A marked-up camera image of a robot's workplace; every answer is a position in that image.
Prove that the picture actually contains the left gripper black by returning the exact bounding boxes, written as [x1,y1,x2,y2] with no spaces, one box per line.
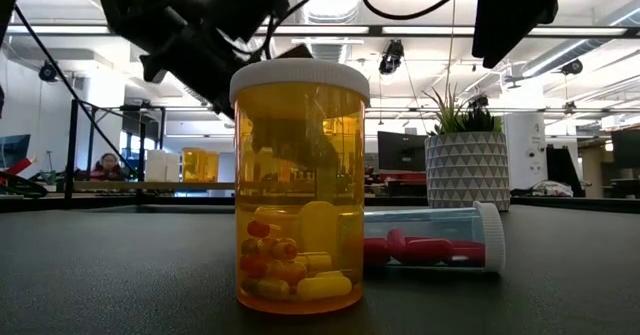
[139,23,315,120]

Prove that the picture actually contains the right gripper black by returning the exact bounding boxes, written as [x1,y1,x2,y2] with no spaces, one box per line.
[471,0,561,70]

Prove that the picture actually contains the large amber pill bottle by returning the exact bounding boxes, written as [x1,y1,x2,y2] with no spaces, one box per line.
[229,58,372,316]

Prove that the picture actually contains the blue bottle red capsules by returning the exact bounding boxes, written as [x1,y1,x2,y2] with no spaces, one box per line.
[363,200,507,275]

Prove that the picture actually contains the black ceiling spotlight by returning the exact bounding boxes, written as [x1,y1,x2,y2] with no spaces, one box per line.
[559,58,585,77]
[378,38,405,76]
[38,59,61,83]

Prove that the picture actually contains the white cylindrical column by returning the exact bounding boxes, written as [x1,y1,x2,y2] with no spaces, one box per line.
[502,112,549,191]

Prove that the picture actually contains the succulent in white patterned pot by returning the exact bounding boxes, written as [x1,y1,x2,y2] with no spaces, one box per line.
[422,82,512,212]

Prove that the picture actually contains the black computer monitor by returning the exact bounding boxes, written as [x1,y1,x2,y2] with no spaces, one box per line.
[377,130,427,172]

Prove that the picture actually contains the red storage box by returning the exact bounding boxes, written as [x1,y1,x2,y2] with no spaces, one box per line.
[379,171,427,184]

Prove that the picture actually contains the person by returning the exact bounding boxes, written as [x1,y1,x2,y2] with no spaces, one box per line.
[89,152,126,182]

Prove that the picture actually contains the dark computer monitor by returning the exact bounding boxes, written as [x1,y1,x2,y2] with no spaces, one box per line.
[0,133,32,170]

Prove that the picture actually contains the black table mat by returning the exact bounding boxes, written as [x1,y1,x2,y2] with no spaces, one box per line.
[0,205,640,335]

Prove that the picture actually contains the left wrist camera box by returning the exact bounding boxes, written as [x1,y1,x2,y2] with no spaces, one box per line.
[197,0,291,44]

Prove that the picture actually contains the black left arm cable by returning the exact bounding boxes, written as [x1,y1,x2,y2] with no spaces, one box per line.
[12,2,141,179]

